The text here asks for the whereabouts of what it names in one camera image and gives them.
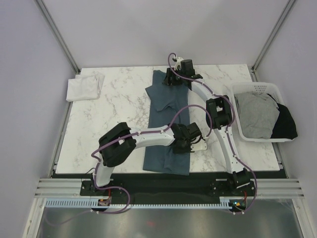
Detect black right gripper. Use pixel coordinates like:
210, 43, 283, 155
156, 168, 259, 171
162, 68, 185, 87

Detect blue t shirt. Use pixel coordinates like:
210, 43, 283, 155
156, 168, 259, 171
143, 70, 190, 176

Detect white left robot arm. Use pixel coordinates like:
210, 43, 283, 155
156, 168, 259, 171
91, 122, 207, 195

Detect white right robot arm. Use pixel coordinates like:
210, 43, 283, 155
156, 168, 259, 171
163, 53, 251, 195

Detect grey t shirt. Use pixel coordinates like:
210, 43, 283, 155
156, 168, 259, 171
235, 92, 279, 139

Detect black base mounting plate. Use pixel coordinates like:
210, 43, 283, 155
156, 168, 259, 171
80, 172, 255, 204

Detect white plastic laundry basket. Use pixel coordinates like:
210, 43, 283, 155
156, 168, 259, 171
228, 82, 291, 143

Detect black t shirt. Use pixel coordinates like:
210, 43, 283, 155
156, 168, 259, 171
264, 94, 298, 140

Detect folded white t shirt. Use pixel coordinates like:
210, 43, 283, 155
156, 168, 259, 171
66, 73, 105, 102

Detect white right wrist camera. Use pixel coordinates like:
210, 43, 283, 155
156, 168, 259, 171
172, 57, 184, 71

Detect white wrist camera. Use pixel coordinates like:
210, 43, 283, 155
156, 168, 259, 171
172, 57, 184, 71
190, 139, 207, 153

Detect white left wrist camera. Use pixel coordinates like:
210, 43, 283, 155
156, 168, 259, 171
190, 139, 207, 153

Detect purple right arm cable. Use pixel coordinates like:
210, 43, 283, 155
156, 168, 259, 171
167, 52, 258, 214

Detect aluminium frame post right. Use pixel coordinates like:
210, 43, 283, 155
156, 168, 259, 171
249, 0, 297, 74

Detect aluminium frame post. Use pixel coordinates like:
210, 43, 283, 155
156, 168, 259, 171
249, 0, 297, 74
34, 0, 81, 74

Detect white slotted cable duct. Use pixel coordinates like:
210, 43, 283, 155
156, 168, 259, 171
45, 198, 243, 209

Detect aluminium rail right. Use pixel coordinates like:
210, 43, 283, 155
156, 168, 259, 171
257, 178, 304, 199

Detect aluminium frame post left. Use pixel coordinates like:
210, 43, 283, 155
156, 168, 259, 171
34, 0, 81, 74

